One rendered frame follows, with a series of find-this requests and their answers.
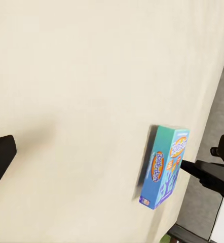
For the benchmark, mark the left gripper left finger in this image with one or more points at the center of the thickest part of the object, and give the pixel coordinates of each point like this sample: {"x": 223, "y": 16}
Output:
{"x": 7, "y": 152}

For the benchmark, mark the bed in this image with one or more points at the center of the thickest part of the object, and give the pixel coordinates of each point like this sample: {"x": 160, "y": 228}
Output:
{"x": 84, "y": 86}

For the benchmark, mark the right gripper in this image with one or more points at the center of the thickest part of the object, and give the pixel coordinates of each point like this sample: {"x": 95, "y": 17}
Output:
{"x": 211, "y": 175}

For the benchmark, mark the board game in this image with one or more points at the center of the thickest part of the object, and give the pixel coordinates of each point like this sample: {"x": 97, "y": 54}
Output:
{"x": 164, "y": 165}

